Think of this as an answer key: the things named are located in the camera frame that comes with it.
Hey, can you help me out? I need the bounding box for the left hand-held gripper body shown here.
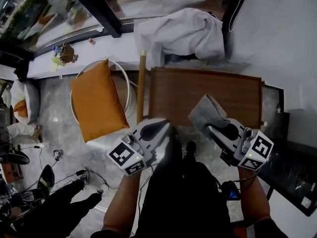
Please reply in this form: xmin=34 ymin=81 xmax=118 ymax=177
xmin=106 ymin=133 xmax=156 ymax=177

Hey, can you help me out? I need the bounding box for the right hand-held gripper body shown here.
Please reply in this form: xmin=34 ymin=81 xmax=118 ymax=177
xmin=221 ymin=128 xmax=274 ymax=171

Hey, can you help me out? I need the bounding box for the grey cloth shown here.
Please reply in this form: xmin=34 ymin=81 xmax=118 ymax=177
xmin=188 ymin=94 xmax=232 ymax=138

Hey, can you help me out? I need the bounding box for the wooden tray table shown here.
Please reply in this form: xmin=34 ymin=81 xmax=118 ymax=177
xmin=136 ymin=50 xmax=268 ymax=130

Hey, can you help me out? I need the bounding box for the person's left forearm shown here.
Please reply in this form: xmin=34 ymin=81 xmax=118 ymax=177
xmin=103 ymin=169 xmax=147 ymax=233

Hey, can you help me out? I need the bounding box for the white round chair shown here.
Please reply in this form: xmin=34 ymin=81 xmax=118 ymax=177
xmin=71 ymin=60 xmax=137 ymax=123

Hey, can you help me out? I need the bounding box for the orange cushion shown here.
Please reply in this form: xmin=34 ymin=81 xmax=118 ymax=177
xmin=70 ymin=58 xmax=131 ymax=143

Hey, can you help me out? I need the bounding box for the black device blue screen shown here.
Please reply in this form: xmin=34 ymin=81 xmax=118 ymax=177
xmin=220 ymin=181 xmax=242 ymax=202

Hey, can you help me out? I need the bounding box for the white crumpled sheet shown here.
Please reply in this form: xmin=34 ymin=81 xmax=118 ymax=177
xmin=133 ymin=7 xmax=226 ymax=61

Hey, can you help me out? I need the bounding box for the brown bag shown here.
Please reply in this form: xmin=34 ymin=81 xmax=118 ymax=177
xmin=59 ymin=42 xmax=76 ymax=64

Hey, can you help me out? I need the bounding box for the grey white cushion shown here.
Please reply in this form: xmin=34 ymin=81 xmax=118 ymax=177
xmin=9 ymin=79 xmax=42 ymax=125

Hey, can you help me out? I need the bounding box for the thin black right gripper cable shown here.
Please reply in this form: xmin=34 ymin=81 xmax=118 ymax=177
xmin=232 ymin=167 xmax=262 ymax=189

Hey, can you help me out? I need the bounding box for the dark window frame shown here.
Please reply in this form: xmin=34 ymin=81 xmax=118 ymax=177
xmin=61 ymin=0 xmax=124 ymax=39

